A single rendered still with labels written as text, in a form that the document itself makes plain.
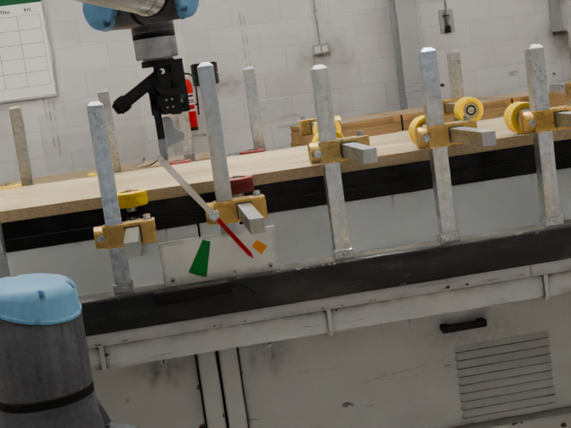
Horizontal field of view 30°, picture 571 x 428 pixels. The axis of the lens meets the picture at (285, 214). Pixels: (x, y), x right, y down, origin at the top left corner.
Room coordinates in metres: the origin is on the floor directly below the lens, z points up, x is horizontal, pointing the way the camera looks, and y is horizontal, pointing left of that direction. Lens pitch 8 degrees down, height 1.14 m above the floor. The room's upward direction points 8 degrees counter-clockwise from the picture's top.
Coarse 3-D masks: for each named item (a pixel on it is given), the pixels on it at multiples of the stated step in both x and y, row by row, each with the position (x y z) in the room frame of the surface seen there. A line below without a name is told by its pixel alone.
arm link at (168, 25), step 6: (150, 24) 2.24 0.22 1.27; (156, 24) 2.24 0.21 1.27; (162, 24) 2.24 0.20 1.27; (168, 24) 2.25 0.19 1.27; (132, 30) 2.26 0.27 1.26; (138, 30) 2.24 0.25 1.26; (144, 30) 2.24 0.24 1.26; (150, 30) 2.24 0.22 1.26; (156, 30) 2.24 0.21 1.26; (162, 30) 2.24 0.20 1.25; (168, 30) 2.25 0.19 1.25; (138, 36) 2.25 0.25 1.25; (144, 36) 2.24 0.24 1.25; (150, 36) 2.24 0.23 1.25; (156, 36) 2.24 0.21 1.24; (162, 36) 2.24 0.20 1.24
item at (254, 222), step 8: (240, 208) 2.27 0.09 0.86; (248, 208) 2.25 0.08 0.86; (240, 216) 2.28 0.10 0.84; (248, 216) 2.12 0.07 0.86; (256, 216) 2.11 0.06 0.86; (248, 224) 2.10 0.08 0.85; (256, 224) 2.08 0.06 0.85; (264, 224) 2.08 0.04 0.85; (256, 232) 2.07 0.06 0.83; (264, 232) 2.08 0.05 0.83
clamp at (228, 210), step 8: (232, 200) 2.35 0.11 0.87; (240, 200) 2.35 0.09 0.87; (248, 200) 2.35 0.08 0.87; (256, 200) 2.35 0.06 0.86; (264, 200) 2.36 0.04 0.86; (216, 208) 2.34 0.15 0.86; (224, 208) 2.35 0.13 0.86; (232, 208) 2.35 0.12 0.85; (256, 208) 2.35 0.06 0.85; (264, 208) 2.36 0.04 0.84; (224, 216) 2.35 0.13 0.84; (232, 216) 2.35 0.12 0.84; (264, 216) 2.36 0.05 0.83; (208, 224) 2.35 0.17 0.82
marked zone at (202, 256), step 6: (204, 240) 2.34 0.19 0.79; (204, 246) 2.34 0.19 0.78; (198, 252) 2.34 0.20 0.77; (204, 252) 2.34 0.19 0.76; (198, 258) 2.34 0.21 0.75; (204, 258) 2.34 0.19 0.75; (192, 264) 2.34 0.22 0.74; (198, 264) 2.34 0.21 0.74; (204, 264) 2.34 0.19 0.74; (192, 270) 2.34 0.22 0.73; (198, 270) 2.34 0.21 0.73; (204, 270) 2.34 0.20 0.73; (204, 276) 2.34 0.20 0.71
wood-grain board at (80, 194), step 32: (480, 128) 3.03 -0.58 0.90; (256, 160) 2.97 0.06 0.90; (288, 160) 2.83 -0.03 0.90; (352, 160) 2.60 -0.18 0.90; (384, 160) 2.61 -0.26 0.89; (416, 160) 2.62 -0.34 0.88; (0, 192) 3.09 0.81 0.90; (32, 192) 2.93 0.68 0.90; (64, 192) 2.80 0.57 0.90; (96, 192) 2.67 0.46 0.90; (160, 192) 2.55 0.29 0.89
